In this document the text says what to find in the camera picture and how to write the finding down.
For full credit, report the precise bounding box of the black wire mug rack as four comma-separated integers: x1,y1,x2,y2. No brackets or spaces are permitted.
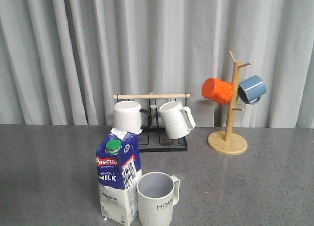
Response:
113,92,190,153

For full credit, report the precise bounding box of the grey curtain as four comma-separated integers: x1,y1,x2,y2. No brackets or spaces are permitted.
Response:
0,0,314,128

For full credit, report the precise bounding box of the blue white milk carton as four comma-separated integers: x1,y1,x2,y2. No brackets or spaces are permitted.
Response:
96,128,142,226

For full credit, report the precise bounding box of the white ribbed mug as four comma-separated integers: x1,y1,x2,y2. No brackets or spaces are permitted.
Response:
158,101,196,139

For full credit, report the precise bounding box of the blue enamel mug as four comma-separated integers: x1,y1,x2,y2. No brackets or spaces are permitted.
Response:
238,75,267,105

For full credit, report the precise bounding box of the white mug black handle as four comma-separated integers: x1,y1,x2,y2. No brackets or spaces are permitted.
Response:
113,101,152,135

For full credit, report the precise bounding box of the wooden mug tree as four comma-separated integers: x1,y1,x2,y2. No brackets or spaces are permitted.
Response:
207,51,251,155

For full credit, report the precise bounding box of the orange enamel mug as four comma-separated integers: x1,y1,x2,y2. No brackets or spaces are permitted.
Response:
202,78,234,105

